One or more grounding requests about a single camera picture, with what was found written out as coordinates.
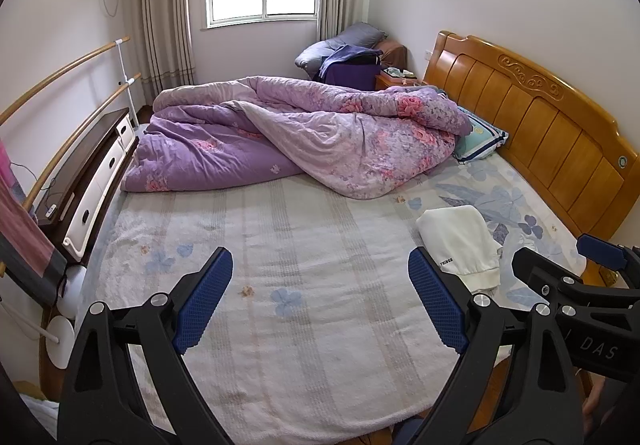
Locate white knit sweater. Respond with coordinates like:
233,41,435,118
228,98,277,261
416,206,501,292

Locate person's left hand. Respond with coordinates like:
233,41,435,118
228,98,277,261
582,373,606,434

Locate wooden headboard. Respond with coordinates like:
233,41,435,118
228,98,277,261
422,29,640,286

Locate teal striped pillow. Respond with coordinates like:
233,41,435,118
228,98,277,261
452,107,509,164

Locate pink hanging cloth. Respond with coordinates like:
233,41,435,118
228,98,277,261
0,145,66,307

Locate dark wood white dresser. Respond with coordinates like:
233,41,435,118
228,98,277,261
36,108,137,263

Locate floral bed sheet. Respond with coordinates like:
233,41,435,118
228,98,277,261
80,155,586,444

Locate purple floral quilt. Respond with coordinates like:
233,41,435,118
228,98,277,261
122,76,472,200

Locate wooden far nightstand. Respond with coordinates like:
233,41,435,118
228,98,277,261
374,70,424,91

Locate lower wooden ballet barre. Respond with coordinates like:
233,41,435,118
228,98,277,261
23,72,141,211

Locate wooden ballet barre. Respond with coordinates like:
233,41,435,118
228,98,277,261
23,72,141,211
0,36,130,124

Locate dark purple cloth pile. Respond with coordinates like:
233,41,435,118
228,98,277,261
317,44,383,91

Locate upper wooden ballet barre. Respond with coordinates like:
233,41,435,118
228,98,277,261
0,36,130,124

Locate white barre stand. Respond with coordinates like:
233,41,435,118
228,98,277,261
115,38,146,136

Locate grey blue pillow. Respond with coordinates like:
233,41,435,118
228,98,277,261
294,22,386,78

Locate left striped curtain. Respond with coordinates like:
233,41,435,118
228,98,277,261
132,0,195,104

